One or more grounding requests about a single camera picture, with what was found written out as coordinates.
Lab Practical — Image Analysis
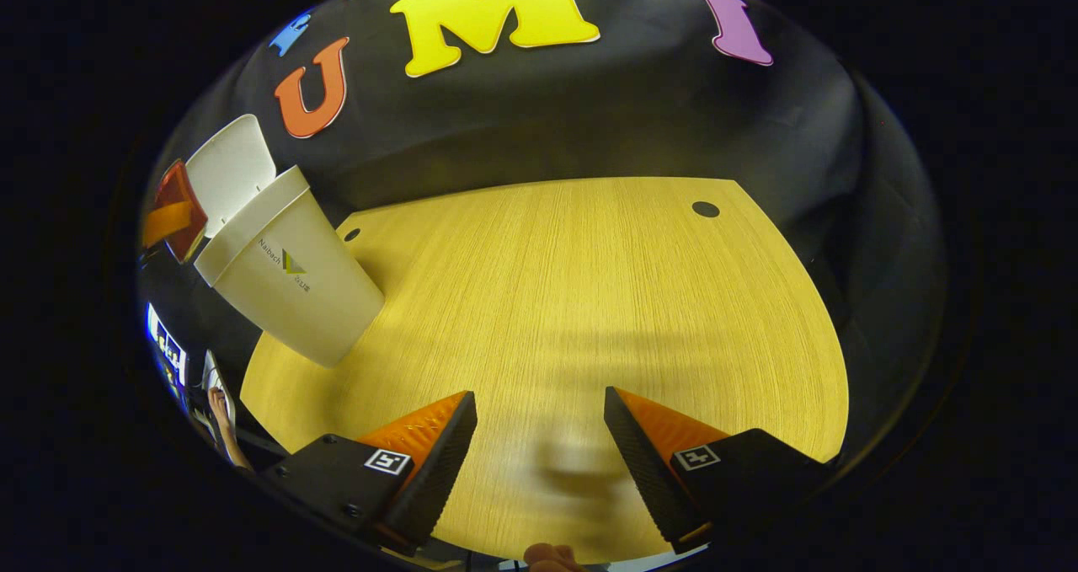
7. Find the wooden desktop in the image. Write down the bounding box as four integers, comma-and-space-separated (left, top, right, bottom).
240, 176, 850, 564

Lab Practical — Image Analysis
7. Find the black backdrop cloth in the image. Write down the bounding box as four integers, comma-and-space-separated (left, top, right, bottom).
139, 0, 944, 472

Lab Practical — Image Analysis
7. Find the white desktop garbage bin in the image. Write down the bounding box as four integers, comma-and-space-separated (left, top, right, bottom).
185, 114, 386, 368

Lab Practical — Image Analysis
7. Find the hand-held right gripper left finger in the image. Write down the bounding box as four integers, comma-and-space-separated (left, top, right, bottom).
261, 390, 479, 556

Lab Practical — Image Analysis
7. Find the computer monitor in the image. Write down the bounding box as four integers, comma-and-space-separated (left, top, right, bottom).
146, 302, 188, 404

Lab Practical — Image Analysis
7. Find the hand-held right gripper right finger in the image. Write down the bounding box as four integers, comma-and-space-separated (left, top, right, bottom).
603, 387, 836, 556

